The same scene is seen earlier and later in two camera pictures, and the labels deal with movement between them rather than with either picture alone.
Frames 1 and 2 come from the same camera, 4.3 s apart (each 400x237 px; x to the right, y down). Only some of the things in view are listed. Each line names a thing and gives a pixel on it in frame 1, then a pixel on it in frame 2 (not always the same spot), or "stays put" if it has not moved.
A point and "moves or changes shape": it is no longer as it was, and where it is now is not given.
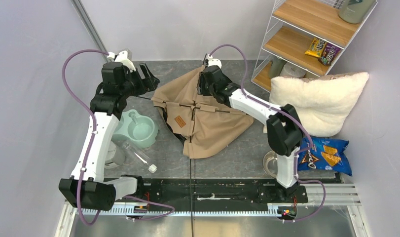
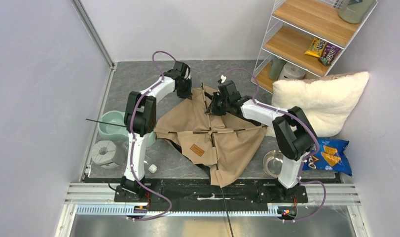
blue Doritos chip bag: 326,154 stays put
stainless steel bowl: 270,164 stays put
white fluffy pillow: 322,102 stays put
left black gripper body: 127,88 -> 184,92
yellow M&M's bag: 316,48 stays put
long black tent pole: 193,114 -> 202,88
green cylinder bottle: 276,65 stays put
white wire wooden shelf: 305,38 stays put
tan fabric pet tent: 201,123 moves or changes shape
